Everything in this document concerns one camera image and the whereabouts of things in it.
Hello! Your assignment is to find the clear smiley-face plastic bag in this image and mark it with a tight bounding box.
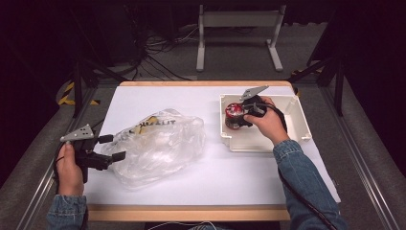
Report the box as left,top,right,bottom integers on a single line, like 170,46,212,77
101,107,207,190

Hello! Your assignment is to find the thin white cable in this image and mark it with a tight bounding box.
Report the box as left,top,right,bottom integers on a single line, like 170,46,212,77
147,220,218,230

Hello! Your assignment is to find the yellow black striped floor tape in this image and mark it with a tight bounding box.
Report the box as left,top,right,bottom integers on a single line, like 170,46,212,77
56,81,101,106

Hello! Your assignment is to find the white metal stand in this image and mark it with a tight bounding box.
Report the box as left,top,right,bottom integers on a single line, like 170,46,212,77
195,4,287,73

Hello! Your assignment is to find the person's left hand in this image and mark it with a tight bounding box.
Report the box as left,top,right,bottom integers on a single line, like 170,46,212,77
55,142,86,196

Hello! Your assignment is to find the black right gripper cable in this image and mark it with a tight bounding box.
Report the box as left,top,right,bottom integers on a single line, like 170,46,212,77
252,102,338,230

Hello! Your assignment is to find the black metal stand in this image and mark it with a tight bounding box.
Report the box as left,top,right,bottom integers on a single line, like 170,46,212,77
286,57,347,118

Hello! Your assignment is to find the black tripod stand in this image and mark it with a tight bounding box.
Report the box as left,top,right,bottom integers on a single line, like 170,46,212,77
70,57,129,119

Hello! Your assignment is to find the bundle of floor cables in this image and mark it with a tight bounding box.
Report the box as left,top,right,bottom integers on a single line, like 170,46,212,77
126,22,199,81

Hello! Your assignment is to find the white table cover sheet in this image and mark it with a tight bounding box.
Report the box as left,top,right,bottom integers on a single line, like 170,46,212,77
83,84,341,206

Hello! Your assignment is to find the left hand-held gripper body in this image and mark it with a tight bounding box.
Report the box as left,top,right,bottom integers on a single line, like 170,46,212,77
59,124,113,184

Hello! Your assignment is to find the white plastic tray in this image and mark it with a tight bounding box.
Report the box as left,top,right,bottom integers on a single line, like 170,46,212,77
218,93,313,153

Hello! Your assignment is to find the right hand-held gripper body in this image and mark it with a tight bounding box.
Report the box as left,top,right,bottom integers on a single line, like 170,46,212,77
238,84,270,118

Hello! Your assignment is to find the red drink can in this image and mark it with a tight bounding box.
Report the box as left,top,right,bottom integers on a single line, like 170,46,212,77
224,102,249,130

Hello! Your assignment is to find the person's right hand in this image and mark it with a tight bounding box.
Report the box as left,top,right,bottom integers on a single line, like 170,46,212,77
243,96,290,147

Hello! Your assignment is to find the aluminium rail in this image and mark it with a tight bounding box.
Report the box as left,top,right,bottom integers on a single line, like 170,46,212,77
14,86,99,230
319,85,400,230

